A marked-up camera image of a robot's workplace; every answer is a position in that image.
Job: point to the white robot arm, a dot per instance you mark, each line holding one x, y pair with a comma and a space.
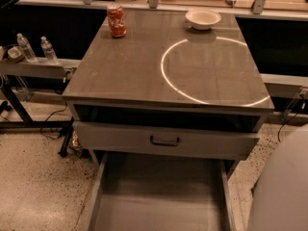
280, 199

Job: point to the grey drawer cabinet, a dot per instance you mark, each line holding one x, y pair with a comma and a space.
164, 73

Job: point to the open middle drawer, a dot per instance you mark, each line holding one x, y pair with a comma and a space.
138, 192

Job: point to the orange soda can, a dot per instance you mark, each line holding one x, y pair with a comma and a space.
115, 15

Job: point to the white bowl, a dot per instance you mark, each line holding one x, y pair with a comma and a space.
202, 19

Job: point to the right clear water bottle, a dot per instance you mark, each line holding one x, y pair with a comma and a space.
48, 51

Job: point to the clear water bottle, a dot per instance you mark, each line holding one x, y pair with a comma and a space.
48, 51
26, 48

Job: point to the left clear water bottle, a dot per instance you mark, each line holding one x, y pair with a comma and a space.
26, 48

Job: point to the small round container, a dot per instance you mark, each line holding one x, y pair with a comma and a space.
12, 54

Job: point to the top drawer with handle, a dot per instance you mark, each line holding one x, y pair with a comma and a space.
165, 141

